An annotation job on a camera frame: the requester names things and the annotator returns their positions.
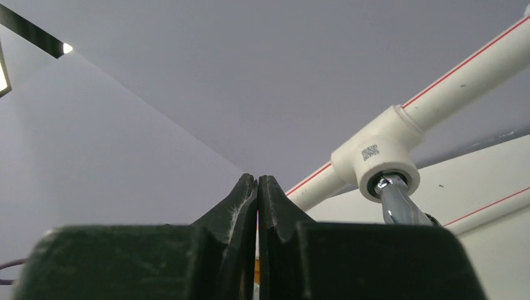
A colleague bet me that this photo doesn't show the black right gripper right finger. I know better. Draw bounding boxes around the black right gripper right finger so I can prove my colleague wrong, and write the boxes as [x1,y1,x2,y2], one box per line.
[257,176,486,300]

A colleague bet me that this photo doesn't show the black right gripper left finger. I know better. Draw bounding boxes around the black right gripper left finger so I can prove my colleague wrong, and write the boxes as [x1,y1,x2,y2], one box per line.
[12,174,258,299]

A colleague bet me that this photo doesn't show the chrome metal faucet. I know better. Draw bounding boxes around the chrome metal faucet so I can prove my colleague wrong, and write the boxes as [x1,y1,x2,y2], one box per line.
[374,174,441,226]

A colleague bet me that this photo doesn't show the white pvc pipe frame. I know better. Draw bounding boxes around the white pvc pipe frame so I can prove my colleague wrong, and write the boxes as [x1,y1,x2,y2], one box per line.
[287,14,529,211]

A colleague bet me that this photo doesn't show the ceiling light panel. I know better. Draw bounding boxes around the ceiling light panel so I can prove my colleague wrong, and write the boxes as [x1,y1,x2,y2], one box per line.
[0,47,12,97]

